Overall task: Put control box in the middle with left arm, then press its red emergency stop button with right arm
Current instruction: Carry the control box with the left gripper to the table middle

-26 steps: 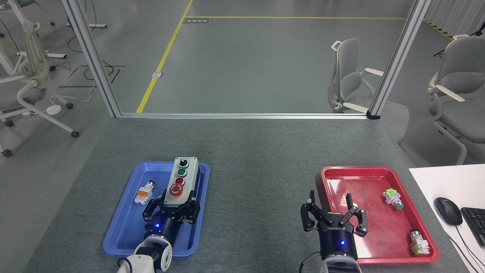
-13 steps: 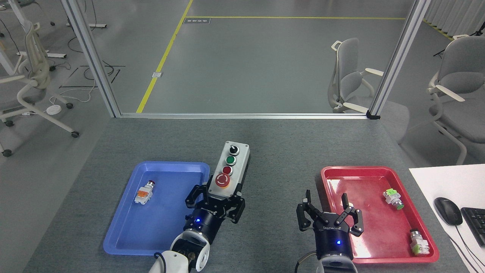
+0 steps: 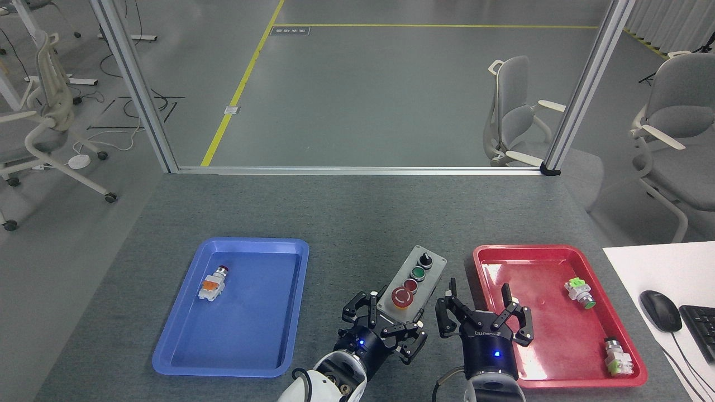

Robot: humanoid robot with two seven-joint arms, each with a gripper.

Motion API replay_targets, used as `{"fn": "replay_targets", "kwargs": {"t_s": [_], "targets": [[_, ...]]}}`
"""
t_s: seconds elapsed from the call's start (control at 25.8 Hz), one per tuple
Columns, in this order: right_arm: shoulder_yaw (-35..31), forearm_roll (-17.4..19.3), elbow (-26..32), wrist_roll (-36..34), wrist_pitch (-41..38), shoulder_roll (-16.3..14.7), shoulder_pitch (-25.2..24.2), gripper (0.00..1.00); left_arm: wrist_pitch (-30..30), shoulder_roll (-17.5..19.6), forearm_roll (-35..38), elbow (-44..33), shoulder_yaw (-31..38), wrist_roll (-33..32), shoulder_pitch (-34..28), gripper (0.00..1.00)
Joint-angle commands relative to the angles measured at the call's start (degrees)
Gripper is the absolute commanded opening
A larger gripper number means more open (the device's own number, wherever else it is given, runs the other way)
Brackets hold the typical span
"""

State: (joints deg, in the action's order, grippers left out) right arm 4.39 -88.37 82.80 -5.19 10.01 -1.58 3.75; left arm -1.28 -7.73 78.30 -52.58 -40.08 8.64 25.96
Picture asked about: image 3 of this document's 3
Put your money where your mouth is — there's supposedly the black tripod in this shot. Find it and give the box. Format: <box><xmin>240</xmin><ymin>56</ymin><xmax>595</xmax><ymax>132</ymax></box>
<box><xmin>638</xmin><ymin>44</ymin><xmax>715</xmax><ymax>84</ymax></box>

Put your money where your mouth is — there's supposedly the black keyboard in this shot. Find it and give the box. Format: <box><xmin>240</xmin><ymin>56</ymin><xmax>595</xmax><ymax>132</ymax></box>
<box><xmin>679</xmin><ymin>305</ymin><xmax>715</xmax><ymax>363</ymax></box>

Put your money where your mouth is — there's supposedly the white floor cable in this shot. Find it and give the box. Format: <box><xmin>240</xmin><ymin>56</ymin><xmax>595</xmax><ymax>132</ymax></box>
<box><xmin>73</xmin><ymin>124</ymin><xmax>145</xmax><ymax>158</ymax></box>

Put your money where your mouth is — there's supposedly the grey control box with buttons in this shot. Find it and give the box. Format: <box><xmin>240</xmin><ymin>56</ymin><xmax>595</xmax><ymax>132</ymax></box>
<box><xmin>375</xmin><ymin>245</ymin><xmax>448</xmax><ymax>326</ymax></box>

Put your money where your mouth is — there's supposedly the silver aluminium post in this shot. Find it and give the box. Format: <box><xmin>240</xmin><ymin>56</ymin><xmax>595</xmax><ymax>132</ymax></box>
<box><xmin>89</xmin><ymin>0</ymin><xmax>180</xmax><ymax>174</ymax></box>
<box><xmin>540</xmin><ymin>0</ymin><xmax>637</xmax><ymax>177</ymax></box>

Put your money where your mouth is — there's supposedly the black computer mouse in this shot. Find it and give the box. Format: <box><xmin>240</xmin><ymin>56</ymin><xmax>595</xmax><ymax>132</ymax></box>
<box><xmin>640</xmin><ymin>290</ymin><xmax>683</xmax><ymax>333</ymax></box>

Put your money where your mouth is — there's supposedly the white curtain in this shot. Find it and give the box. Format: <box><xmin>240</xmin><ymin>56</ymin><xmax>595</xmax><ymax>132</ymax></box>
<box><xmin>622</xmin><ymin>0</ymin><xmax>715</xmax><ymax>55</ymax></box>

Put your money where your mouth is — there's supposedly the white desk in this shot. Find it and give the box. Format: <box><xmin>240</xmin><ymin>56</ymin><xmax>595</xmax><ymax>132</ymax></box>
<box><xmin>602</xmin><ymin>241</ymin><xmax>715</xmax><ymax>402</ymax></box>

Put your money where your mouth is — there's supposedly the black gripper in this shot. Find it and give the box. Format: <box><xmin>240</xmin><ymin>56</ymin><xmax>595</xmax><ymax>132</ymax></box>
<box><xmin>435</xmin><ymin>277</ymin><xmax>535</xmax><ymax>382</ymax></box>
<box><xmin>333</xmin><ymin>287</ymin><xmax>428</xmax><ymax>367</ymax></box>

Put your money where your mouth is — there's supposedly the silver push button green base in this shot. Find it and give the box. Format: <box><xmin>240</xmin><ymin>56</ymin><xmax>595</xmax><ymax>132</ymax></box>
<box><xmin>603</xmin><ymin>337</ymin><xmax>634</xmax><ymax>377</ymax></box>

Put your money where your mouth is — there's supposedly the red push button orange base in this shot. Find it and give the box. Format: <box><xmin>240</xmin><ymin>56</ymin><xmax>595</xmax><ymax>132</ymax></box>
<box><xmin>198</xmin><ymin>266</ymin><xmax>230</xmax><ymax>303</ymax></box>

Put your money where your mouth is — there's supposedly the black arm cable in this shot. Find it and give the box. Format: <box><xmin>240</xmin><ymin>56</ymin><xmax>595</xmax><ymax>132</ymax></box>
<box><xmin>434</xmin><ymin>365</ymin><xmax>468</xmax><ymax>402</ymax></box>

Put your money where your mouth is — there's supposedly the silver aluminium rail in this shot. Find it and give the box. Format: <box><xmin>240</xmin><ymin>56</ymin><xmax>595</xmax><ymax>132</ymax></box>
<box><xmin>176</xmin><ymin>166</ymin><xmax>545</xmax><ymax>177</ymax></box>

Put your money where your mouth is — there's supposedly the grey office chair white frame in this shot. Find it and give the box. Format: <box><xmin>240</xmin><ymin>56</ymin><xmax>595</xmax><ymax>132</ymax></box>
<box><xmin>483</xmin><ymin>55</ymin><xmax>568</xmax><ymax>168</ymax></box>
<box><xmin>628</xmin><ymin>51</ymin><xmax>715</xmax><ymax>244</ymax></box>

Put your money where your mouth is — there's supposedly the red plastic tray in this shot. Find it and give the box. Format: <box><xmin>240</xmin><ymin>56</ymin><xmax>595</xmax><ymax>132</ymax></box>
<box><xmin>473</xmin><ymin>244</ymin><xmax>649</xmax><ymax>389</ymax></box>

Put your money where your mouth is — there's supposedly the green push button switch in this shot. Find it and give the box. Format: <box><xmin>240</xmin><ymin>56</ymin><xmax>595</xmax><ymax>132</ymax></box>
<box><xmin>564</xmin><ymin>277</ymin><xmax>597</xmax><ymax>310</ymax></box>

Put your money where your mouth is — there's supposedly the black mouse cable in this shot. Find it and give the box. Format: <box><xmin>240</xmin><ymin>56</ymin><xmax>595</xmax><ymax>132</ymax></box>
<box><xmin>658</xmin><ymin>331</ymin><xmax>711</xmax><ymax>402</ymax></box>

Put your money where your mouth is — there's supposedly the white desk foot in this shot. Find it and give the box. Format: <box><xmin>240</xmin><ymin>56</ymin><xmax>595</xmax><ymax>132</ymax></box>
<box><xmin>98</xmin><ymin>32</ymin><xmax>158</xmax><ymax>43</ymax></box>
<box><xmin>25</xmin><ymin>75</ymin><xmax>99</xmax><ymax>87</ymax></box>

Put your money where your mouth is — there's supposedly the black floor cable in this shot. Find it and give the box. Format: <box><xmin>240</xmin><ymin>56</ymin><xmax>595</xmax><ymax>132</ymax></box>
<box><xmin>99</xmin><ymin>53</ymin><xmax>186</xmax><ymax>122</ymax></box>

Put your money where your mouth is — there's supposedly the blue plastic tray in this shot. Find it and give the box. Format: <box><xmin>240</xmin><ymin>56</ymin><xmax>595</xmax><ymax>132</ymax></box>
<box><xmin>152</xmin><ymin>237</ymin><xmax>310</xmax><ymax>379</ymax></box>

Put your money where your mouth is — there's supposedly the grey mesh office chair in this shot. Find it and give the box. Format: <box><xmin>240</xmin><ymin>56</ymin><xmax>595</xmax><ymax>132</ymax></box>
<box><xmin>0</xmin><ymin>31</ymin><xmax>118</xmax><ymax>232</ymax></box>

